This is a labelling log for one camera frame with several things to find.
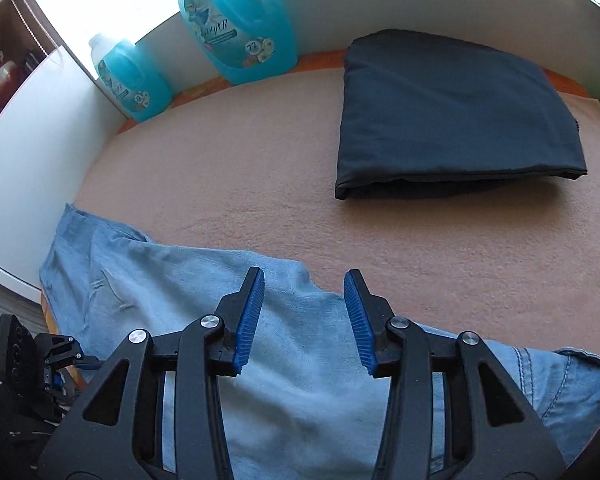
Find large blue detergent bottle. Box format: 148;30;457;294
174;0;300;86

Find blue denim pants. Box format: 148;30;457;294
39;203;600;480

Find wooden shelf cabinet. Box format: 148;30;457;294
0;0;61;121

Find red vase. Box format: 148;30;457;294
0;47;28;106

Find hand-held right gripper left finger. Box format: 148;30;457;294
37;266;266;480

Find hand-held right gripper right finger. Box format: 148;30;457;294
343;269;566;480

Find beige fleece mat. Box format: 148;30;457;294
72;65;600;361

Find small blue detergent bottle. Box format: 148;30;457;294
88;32;175;123

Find dark navy folded pants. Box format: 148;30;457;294
334;28;588;201

